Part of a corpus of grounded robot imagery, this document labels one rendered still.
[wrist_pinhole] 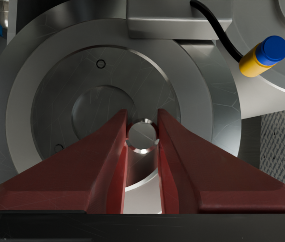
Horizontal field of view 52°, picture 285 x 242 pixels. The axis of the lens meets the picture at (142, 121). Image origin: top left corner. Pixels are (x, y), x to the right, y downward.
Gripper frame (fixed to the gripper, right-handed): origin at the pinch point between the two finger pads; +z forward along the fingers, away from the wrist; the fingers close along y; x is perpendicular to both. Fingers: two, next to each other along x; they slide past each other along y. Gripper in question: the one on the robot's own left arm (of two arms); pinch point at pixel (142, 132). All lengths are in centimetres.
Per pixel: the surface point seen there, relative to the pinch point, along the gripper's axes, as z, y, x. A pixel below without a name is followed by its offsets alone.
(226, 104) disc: 4.0, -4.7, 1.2
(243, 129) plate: 29.1, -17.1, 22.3
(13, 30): 7.4, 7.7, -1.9
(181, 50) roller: 5.5, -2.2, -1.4
